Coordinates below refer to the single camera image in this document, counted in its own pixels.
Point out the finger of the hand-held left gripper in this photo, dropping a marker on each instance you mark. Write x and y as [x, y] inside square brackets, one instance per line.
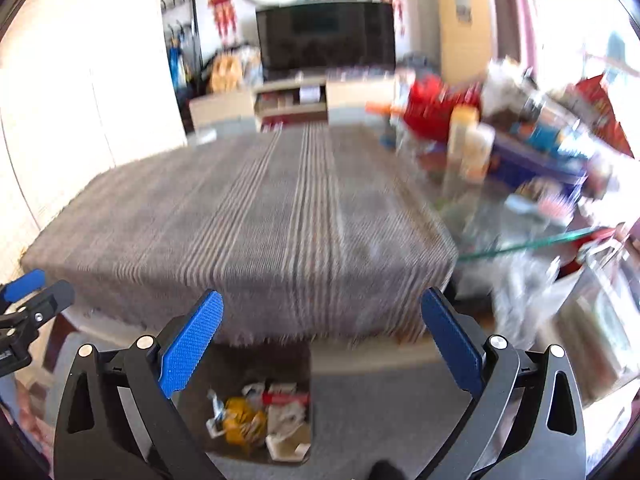
[45, 305]
[25, 282]

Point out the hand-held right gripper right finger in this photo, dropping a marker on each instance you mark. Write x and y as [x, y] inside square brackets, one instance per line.
[452, 345]

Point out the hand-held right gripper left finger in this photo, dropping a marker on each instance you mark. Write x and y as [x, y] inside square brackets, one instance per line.
[192, 345]

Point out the dark trash bin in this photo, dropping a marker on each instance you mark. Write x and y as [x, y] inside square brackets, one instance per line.
[195, 410]

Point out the white paper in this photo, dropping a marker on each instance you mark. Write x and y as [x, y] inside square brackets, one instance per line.
[217, 410]

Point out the yellow delivery bag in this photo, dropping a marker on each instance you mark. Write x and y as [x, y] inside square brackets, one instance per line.
[242, 420]

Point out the large white medicine box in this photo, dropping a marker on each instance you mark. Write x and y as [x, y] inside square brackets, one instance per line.
[287, 440]

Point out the pink fleece garment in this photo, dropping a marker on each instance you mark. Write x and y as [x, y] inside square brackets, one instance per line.
[32, 410]

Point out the clear plastic bag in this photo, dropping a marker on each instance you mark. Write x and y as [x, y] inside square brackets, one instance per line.
[525, 295]

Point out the grey plaid tablecloth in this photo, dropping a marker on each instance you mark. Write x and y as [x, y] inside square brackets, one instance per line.
[250, 230]

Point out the white plastic bottle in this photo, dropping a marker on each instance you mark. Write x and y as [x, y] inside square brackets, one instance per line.
[461, 145]
[484, 152]

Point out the blue box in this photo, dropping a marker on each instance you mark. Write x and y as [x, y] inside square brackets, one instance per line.
[530, 160]

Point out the beige television cabinet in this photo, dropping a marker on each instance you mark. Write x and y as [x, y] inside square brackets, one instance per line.
[220, 107]

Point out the orange plastic toy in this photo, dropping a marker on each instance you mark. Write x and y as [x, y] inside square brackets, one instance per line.
[382, 107]

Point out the black coat rack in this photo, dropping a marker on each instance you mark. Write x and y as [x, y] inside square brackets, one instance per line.
[180, 35]

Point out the tall cardboard box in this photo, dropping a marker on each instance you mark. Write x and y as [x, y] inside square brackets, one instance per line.
[462, 20]

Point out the black television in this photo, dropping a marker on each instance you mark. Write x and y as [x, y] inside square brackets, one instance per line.
[325, 35]

